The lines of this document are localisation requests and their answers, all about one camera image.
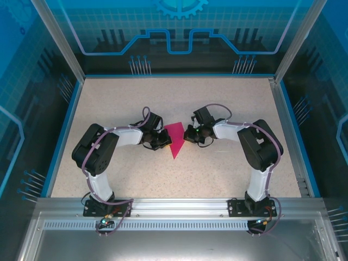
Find pink paper sheet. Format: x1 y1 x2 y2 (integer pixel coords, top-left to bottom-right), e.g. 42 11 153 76
164 122 187 160

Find grey metal tray panel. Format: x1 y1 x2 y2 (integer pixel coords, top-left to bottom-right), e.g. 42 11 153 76
16 212 340 261

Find aluminium mounting rail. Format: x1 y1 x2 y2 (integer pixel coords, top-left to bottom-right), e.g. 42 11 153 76
36 197 324 217

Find slotted metal cable duct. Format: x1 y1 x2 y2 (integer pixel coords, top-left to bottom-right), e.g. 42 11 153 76
43 221 308 231

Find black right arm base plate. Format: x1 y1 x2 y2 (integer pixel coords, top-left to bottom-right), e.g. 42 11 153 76
227 198 278 218

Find aluminium side rail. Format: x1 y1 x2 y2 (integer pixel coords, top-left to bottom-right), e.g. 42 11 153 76
268 77 312 198

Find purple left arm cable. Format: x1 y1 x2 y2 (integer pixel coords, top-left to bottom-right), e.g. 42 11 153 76
81 106 152 238

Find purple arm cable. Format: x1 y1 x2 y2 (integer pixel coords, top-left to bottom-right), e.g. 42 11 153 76
205 103 283 237
81 106 152 238

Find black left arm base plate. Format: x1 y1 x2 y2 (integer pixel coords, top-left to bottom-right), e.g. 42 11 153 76
83 199 134 218

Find cable connector with green light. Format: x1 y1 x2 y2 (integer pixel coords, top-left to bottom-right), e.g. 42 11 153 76
99 214 114 227

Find cable connector with orange wires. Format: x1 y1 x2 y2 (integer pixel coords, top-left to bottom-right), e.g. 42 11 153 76
255 216 274 226

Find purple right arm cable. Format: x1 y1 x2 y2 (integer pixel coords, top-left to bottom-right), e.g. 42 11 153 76
205 103 283 237

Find aluminium frame post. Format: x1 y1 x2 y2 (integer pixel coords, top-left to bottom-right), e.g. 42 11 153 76
273 0 328 84
31 0 86 82

